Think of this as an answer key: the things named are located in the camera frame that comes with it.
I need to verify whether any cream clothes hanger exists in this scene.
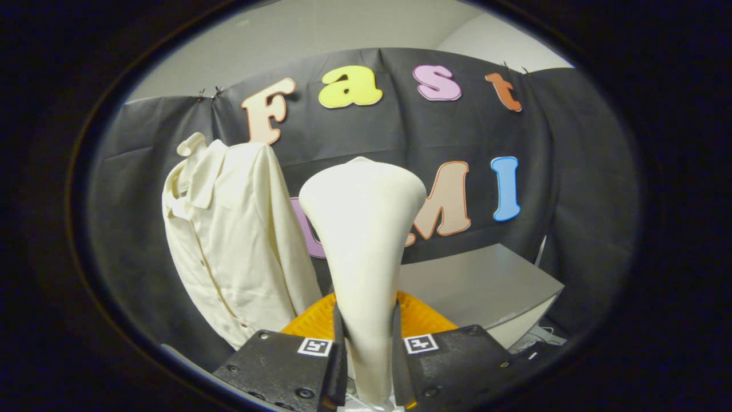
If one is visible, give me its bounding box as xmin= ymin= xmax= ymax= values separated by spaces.
xmin=176 ymin=132 xmax=208 ymax=156

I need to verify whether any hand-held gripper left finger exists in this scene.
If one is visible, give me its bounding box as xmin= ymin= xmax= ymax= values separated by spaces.
xmin=213 ymin=292 xmax=348 ymax=412

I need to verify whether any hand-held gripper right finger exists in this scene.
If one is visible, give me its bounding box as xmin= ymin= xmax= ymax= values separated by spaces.
xmin=392 ymin=290 xmax=515 ymax=410

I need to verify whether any white cabinet with grey top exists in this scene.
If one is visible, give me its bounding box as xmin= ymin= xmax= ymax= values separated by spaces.
xmin=397 ymin=243 xmax=566 ymax=350

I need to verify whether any tangle of floor cables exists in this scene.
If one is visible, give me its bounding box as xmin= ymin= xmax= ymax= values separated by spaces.
xmin=515 ymin=325 xmax=567 ymax=352

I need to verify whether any cream button-up shirt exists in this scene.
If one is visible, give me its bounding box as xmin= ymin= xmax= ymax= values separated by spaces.
xmin=162 ymin=139 xmax=323 ymax=350

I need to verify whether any black backdrop cloth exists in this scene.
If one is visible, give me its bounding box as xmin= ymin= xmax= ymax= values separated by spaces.
xmin=86 ymin=47 xmax=640 ymax=373

